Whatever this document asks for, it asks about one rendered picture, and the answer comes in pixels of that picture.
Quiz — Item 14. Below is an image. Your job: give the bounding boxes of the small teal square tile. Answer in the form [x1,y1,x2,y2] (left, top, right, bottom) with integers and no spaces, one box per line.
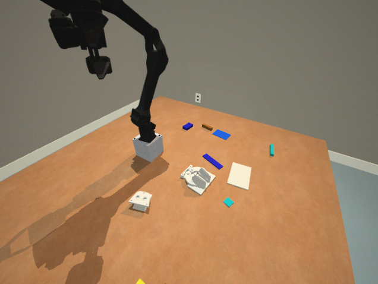
[223,197,234,207]

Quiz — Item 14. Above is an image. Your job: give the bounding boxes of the small brown rectangular block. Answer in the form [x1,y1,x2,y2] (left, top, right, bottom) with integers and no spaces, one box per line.
[202,124,213,131]

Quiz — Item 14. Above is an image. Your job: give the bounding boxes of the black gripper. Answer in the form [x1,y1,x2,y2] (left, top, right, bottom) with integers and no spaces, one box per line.
[66,0,112,80]

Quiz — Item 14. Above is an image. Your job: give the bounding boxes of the small blue block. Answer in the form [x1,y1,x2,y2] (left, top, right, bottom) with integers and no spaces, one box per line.
[182,123,193,130]

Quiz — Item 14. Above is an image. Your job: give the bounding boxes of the blue flat rectangular plate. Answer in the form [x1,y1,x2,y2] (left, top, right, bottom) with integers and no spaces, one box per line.
[213,130,231,140]

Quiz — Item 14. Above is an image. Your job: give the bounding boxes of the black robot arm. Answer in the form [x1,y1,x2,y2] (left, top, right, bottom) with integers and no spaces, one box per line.
[41,0,168,143]

